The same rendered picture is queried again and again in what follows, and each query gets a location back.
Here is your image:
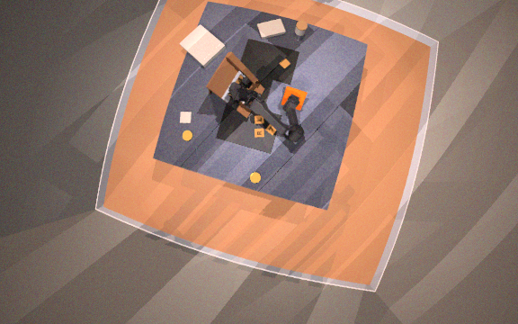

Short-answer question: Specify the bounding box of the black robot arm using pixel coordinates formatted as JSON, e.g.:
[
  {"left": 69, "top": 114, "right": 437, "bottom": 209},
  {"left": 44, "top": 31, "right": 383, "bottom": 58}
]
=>
[{"left": 228, "top": 81, "right": 305, "bottom": 142}]

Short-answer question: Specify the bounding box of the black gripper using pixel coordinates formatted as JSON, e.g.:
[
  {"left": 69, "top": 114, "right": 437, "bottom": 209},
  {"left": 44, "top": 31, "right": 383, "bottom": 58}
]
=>
[{"left": 228, "top": 77, "right": 252, "bottom": 110}]

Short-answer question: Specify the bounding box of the beige flat square tile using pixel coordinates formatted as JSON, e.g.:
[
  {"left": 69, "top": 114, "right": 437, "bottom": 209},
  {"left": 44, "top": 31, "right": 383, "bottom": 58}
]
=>
[{"left": 180, "top": 112, "right": 192, "bottom": 123}]

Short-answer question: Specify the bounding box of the yellow round disc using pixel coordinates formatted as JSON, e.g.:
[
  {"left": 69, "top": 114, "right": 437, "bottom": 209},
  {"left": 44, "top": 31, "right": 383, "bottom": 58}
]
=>
[
  {"left": 183, "top": 130, "right": 192, "bottom": 141},
  {"left": 250, "top": 172, "right": 261, "bottom": 183}
]

